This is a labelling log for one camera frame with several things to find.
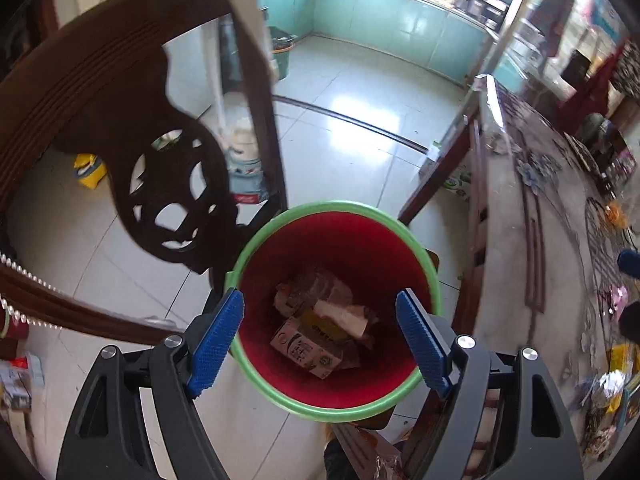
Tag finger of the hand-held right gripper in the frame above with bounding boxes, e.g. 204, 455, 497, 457
619, 301, 640, 337
617, 249, 640, 277

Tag wooden dining table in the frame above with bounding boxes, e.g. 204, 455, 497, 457
480, 75, 640, 461

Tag black shoulder bag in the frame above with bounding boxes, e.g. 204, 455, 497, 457
560, 52, 591, 86

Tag yellow white box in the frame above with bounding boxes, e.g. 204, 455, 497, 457
299, 308, 353, 343

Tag turquoise kitchen base cabinets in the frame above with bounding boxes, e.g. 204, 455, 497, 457
255, 0, 493, 86

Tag red bin green rim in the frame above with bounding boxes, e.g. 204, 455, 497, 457
225, 201, 442, 422

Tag yellow bag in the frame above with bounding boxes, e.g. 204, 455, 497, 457
74, 152, 108, 190

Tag letter print bag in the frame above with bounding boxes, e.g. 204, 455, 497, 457
612, 42, 640, 101

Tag blue white hanging tissue pack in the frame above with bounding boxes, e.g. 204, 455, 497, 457
590, 0, 631, 41

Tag cream paper wrapper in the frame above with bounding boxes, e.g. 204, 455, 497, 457
314, 300, 372, 342

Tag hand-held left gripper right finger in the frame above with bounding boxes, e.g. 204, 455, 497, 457
395, 288, 585, 480

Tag green kitchen waste bin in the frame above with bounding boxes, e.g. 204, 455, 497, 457
267, 25, 297, 81

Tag yellow packet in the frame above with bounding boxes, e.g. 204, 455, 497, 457
607, 345, 637, 376

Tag carved brown wooden chair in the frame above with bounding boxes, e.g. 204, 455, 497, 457
0, 0, 291, 346

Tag light brown packet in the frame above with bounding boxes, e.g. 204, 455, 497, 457
274, 270, 351, 318

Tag clear zip bag orange snacks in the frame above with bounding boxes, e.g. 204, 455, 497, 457
597, 195, 638, 233

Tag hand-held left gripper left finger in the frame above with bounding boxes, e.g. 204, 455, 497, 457
55, 287, 246, 480

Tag dark red garment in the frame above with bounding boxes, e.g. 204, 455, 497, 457
575, 45, 626, 116

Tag dark wooden table frame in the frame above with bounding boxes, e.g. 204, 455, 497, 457
397, 110, 496, 341

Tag green white carton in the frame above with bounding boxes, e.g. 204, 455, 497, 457
442, 170, 473, 201

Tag white plastic bottle on floor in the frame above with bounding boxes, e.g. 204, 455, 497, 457
222, 92, 271, 206

